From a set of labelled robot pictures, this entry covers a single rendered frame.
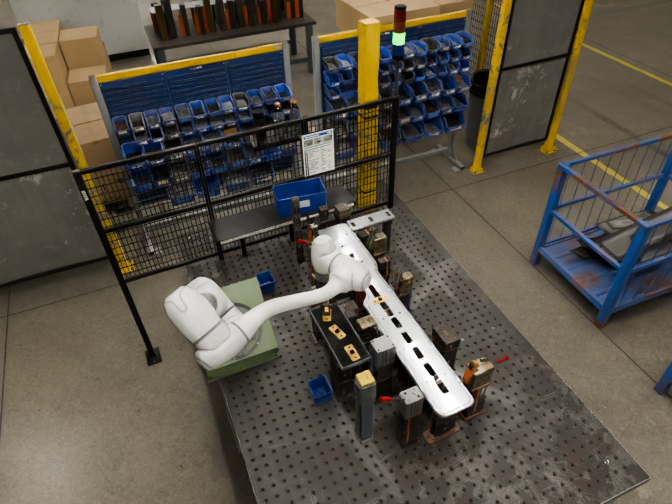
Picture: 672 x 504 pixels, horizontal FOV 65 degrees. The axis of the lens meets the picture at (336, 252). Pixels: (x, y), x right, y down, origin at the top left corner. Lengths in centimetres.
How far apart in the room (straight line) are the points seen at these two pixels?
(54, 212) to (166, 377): 150
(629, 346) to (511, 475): 190
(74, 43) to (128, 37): 234
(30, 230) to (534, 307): 381
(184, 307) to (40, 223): 264
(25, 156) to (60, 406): 169
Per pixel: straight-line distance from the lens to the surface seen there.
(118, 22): 882
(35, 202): 435
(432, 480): 254
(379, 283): 280
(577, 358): 403
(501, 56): 508
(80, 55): 668
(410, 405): 230
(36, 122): 404
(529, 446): 271
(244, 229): 316
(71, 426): 387
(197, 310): 194
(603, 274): 445
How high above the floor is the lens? 298
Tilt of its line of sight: 42 degrees down
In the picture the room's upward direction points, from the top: 2 degrees counter-clockwise
